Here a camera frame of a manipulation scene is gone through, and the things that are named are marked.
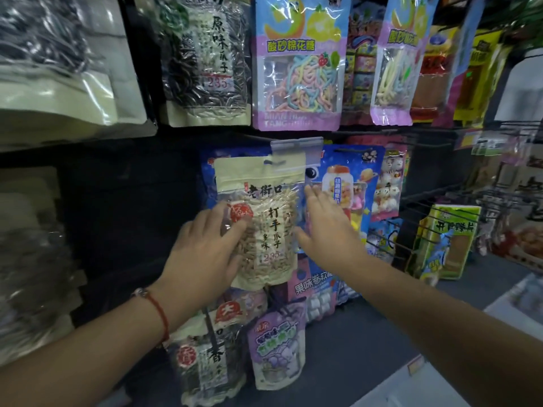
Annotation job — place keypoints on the person's right hand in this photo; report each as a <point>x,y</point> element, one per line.
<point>333,237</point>

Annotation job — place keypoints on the person's left hand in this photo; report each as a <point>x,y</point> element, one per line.
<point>199,262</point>

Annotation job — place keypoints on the person's left thumb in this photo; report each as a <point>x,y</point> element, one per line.
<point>236,243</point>

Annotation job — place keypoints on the person's right thumb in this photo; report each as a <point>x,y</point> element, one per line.
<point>303,241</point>

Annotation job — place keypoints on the beige bag of pale seeds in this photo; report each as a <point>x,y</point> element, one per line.
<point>271,233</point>

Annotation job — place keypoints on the person's right forearm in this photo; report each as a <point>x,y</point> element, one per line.
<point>445,334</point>

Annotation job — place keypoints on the person's left forearm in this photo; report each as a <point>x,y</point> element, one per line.
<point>85,356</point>

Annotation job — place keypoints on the blue bag of white marshmallows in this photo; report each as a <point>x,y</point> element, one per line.
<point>316,292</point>

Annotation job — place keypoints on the clear bag with red badge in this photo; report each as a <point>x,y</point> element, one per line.
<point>239,311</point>

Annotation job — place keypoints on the dark blue snack bag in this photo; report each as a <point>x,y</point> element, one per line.
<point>208,177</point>

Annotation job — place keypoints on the blue toy candy bag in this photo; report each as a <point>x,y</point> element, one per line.
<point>352,186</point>

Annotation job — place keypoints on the light blue cartoon candy bag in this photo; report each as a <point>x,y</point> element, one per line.
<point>384,239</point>

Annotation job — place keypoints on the clear plastic price tag holder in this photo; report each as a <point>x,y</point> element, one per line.
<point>297,150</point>

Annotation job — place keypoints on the pink bag of white bears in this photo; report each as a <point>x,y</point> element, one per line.
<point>388,190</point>

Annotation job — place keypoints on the purple marshmallow bag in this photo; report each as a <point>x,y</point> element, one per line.
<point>278,347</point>

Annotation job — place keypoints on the seed bag with red label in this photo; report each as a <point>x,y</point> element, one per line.
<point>210,364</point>

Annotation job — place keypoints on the green snack packet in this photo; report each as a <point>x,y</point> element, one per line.
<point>449,245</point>

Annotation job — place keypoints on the colourful candy packet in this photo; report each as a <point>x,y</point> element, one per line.
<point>360,71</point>

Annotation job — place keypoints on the beige bag of black seeds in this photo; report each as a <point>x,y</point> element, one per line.
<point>208,59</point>

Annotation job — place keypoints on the pink bag of yellow marshmallows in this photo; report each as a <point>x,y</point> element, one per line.
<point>396,76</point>

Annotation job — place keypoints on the orange snack packet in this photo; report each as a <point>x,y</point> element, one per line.
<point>430,84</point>

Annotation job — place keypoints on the blurred bags of dark seeds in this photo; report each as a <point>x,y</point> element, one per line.
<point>34,271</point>

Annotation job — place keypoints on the white shelf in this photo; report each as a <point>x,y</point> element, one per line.
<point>466,368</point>

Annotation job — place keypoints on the blurred hanging snack packets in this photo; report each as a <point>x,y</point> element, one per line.
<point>513,199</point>

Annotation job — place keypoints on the yellow snack packet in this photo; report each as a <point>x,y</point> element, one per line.
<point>477,80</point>

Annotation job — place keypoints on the large clear bag of seeds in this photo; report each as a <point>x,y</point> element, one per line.
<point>63,63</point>

